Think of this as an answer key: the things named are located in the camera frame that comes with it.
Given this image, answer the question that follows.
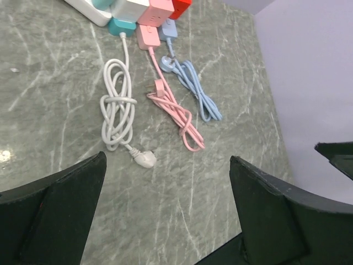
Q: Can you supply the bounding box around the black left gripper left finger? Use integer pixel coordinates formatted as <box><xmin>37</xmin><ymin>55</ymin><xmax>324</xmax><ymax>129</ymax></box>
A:
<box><xmin>1</xmin><ymin>152</ymin><xmax>106</xmax><ymax>264</ymax></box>

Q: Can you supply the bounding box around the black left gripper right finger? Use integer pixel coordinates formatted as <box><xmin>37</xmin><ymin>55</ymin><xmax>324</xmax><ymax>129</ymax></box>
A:
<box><xmin>201</xmin><ymin>156</ymin><xmax>352</xmax><ymax>264</ymax></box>

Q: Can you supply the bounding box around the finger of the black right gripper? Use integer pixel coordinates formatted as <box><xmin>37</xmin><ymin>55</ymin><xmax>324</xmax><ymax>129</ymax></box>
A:
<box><xmin>314</xmin><ymin>142</ymin><xmax>353</xmax><ymax>179</ymax></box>

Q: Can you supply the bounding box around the white power cable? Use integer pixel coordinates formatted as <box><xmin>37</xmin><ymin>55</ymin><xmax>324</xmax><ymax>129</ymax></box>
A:
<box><xmin>99</xmin><ymin>31</ymin><xmax>157</xmax><ymax>169</ymax></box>

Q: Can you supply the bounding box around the pink power cable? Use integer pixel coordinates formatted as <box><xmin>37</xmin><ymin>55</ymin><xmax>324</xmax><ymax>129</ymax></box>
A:
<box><xmin>145</xmin><ymin>46</ymin><xmax>206</xmax><ymax>152</ymax></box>

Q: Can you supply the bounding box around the light blue cable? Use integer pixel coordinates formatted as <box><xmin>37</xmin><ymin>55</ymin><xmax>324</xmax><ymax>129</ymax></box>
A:
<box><xmin>161</xmin><ymin>38</ymin><xmax>223</xmax><ymax>123</ymax></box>

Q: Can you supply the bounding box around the teal power strip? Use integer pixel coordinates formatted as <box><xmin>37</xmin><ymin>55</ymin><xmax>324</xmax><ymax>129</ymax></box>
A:
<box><xmin>108</xmin><ymin>18</ymin><xmax>136</xmax><ymax>37</ymax></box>

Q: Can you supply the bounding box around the red cube socket adapter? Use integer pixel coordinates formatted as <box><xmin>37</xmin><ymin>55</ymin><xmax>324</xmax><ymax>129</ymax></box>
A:
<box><xmin>169</xmin><ymin>0</ymin><xmax>192</xmax><ymax>20</ymax></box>

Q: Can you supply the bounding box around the white cube charger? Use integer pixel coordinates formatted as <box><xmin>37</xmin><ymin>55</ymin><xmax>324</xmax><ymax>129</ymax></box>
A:
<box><xmin>110</xmin><ymin>0</ymin><xmax>149</xmax><ymax>23</ymax></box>

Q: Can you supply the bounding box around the pink cube socket adapter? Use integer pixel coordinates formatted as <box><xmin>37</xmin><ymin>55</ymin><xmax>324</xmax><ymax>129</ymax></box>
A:
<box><xmin>137</xmin><ymin>0</ymin><xmax>174</xmax><ymax>28</ymax></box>

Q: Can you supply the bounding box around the pink power strip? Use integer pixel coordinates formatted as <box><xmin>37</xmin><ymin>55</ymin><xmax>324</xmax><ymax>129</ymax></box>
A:
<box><xmin>136</xmin><ymin>24</ymin><xmax>161</xmax><ymax>50</ymax></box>

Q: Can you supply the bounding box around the light blue power strip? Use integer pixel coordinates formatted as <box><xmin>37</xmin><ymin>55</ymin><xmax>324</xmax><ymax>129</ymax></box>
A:
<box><xmin>158</xmin><ymin>18</ymin><xmax>178</xmax><ymax>41</ymax></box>

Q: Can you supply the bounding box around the teal plug adapter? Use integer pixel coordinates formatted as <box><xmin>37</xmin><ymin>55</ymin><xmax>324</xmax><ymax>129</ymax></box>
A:
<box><xmin>92</xmin><ymin>0</ymin><xmax>114</xmax><ymax>11</ymax></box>

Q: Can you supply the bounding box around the white triangular power strip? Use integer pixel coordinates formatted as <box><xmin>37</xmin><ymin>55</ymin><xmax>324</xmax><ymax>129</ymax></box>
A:
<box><xmin>65</xmin><ymin>0</ymin><xmax>112</xmax><ymax>27</ymax></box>

